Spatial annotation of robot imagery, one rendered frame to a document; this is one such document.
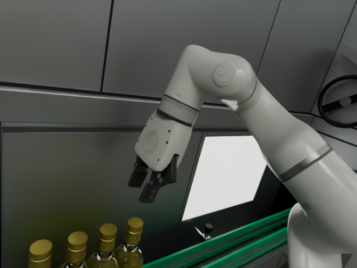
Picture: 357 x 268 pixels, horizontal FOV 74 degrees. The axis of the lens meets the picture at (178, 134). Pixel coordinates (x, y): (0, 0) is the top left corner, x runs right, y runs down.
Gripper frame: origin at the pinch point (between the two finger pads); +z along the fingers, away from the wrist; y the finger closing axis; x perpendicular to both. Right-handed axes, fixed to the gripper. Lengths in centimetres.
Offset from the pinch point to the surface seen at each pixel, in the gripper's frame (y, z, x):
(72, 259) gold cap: 1.8, 15.1, -9.0
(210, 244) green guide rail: -3.8, 20.7, 39.5
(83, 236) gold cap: 0.4, 11.4, -8.1
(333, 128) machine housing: -5, -35, 86
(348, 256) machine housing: 20, 10, 99
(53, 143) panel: -11.5, -0.6, -15.4
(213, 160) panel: -12.8, -5.1, 32.4
